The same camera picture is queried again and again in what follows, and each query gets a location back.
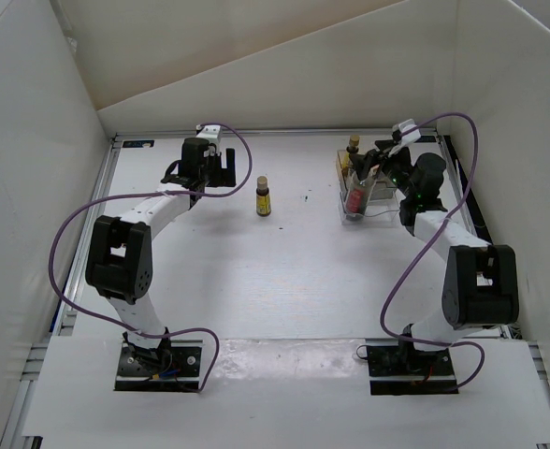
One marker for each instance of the small yellow bottle beige cap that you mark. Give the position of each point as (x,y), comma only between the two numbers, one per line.
(352,148)

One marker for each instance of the blue table label sticker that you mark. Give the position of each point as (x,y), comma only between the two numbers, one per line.
(138,144)

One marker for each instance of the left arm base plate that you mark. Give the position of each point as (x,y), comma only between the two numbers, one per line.
(175,371)

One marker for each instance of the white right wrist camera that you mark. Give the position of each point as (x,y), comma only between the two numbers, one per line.
(404,134)

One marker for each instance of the tall dark sauce bottle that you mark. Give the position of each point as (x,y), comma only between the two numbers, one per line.
(357,199)

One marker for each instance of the small yellow bottle brown cap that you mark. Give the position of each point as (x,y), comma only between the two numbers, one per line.
(263,205)

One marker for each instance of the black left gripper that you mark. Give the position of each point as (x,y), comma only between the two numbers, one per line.
(222,180)

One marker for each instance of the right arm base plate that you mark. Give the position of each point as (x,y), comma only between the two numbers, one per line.
(400,370)

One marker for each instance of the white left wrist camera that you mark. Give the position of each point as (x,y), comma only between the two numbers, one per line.
(210,132)

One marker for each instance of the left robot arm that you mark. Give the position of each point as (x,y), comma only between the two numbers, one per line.
(119,264)

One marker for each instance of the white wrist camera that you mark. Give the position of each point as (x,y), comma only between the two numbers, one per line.
(404,134)
(210,132)

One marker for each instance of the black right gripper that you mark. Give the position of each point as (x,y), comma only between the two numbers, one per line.
(363,163)

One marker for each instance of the tiered transparent organizer rack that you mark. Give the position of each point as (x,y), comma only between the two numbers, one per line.
(382,199)

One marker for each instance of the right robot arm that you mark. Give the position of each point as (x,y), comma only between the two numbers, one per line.
(480,287)

